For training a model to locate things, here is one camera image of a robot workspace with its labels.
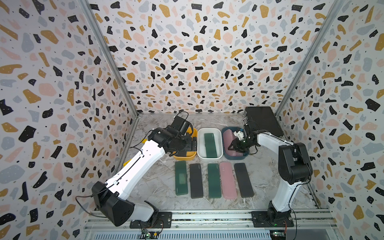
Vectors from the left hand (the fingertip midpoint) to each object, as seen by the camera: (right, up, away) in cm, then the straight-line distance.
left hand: (190, 145), depth 75 cm
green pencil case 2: (+13, -23, +11) cm, 29 cm away
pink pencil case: (+24, +1, +27) cm, 36 cm away
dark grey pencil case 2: (+30, -23, +11) cm, 39 cm away
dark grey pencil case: (+2, -23, +9) cm, 25 cm away
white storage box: (+17, +2, +29) cm, 33 cm away
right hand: (+24, -5, +20) cm, 32 cm away
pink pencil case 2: (+21, -22, +11) cm, 32 cm away
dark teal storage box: (+33, -9, +19) cm, 39 cm away
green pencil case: (+11, -5, +25) cm, 28 cm away
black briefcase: (+56, +16, +44) cm, 73 cm away
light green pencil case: (-6, -22, +11) cm, 25 cm away
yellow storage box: (-2, -9, +21) cm, 23 cm away
